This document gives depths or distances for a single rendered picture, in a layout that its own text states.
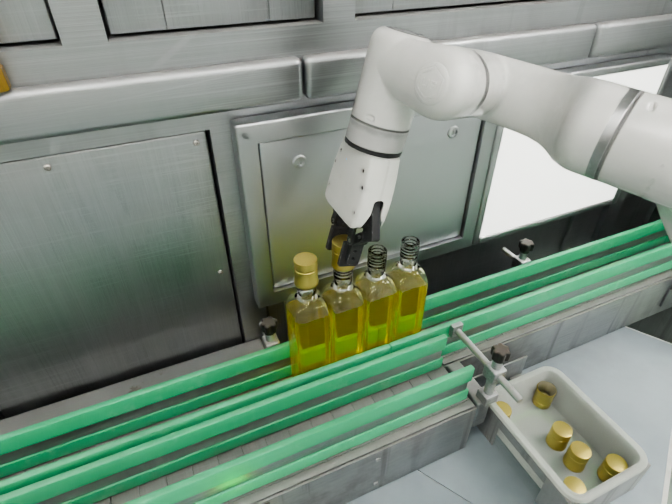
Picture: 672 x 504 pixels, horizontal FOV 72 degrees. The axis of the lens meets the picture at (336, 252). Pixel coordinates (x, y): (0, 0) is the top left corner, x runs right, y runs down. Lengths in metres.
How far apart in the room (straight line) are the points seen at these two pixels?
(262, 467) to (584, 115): 0.58
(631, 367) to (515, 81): 0.80
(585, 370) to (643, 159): 0.76
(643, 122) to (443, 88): 0.17
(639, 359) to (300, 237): 0.82
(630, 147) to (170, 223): 0.60
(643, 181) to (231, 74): 0.47
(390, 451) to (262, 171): 0.48
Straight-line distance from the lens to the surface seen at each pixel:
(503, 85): 0.59
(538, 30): 0.91
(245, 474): 0.72
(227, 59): 0.67
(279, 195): 0.73
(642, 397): 1.18
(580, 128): 0.47
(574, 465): 0.97
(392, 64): 0.54
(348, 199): 0.60
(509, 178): 0.99
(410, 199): 0.86
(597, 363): 1.20
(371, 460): 0.80
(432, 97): 0.50
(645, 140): 0.47
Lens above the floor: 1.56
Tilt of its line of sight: 37 degrees down
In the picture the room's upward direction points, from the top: straight up
